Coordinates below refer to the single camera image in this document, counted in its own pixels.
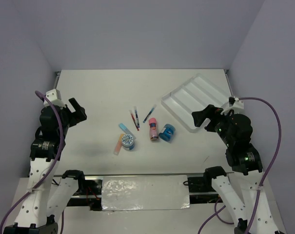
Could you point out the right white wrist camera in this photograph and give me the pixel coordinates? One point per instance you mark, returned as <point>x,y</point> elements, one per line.
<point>233,103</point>

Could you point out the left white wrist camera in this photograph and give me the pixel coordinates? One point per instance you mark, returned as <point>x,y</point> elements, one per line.
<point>54,97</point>

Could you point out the red pen refill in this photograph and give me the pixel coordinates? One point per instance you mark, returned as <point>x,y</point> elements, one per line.
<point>134,120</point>

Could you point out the white compartment tray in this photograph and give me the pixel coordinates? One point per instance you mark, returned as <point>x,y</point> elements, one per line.
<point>193,95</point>

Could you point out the blue jar patterned lid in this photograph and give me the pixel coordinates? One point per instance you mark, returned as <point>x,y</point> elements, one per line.
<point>128,142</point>

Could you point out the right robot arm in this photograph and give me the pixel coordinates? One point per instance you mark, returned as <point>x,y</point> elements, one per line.
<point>251,214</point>

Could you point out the silver foil sheet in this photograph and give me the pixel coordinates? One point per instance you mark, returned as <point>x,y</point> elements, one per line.
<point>135,193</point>

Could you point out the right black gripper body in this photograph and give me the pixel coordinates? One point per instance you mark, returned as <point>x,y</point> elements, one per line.
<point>220,122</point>

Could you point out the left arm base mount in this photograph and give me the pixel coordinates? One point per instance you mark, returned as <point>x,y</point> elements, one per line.
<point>89,195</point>

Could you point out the pink capped tube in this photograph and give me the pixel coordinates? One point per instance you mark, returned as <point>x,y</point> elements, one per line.
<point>153,134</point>

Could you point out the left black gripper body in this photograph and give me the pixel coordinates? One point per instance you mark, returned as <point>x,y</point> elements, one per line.
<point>68,118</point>

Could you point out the orange glue stick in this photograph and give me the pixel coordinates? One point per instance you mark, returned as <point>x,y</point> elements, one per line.
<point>118,145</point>

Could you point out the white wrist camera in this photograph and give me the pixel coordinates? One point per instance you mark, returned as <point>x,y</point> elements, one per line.
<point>54,97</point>
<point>233,103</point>

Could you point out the dark blue pen refill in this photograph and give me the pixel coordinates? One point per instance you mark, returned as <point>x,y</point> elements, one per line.
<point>150,112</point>

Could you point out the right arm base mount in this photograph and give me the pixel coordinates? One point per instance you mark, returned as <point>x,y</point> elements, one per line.
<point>199,191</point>

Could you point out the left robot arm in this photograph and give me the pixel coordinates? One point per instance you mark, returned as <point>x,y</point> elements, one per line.
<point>40,210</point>

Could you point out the blue capped glue stick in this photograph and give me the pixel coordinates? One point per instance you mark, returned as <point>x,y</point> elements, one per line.
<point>124,129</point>

